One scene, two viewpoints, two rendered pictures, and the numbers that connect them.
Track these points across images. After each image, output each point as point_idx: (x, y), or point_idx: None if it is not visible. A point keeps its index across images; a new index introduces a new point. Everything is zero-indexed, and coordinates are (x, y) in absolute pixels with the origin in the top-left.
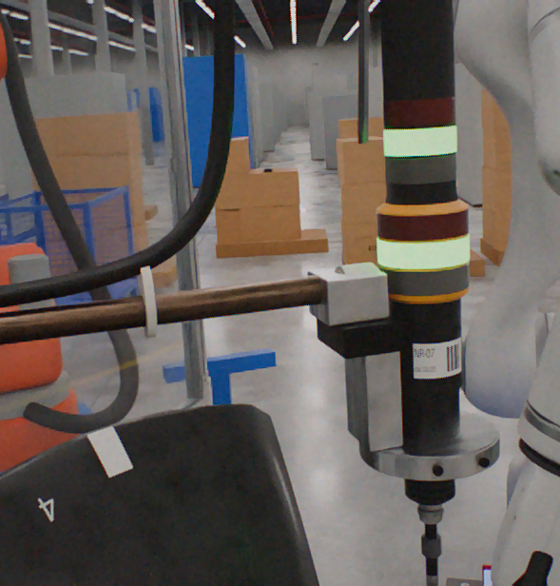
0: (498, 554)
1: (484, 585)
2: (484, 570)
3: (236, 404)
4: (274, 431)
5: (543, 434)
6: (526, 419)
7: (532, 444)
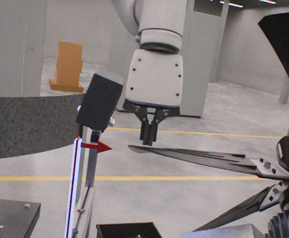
0: (174, 94)
1: (79, 149)
2: (78, 142)
3: (274, 14)
4: (263, 30)
5: (179, 40)
6: (171, 36)
7: (177, 46)
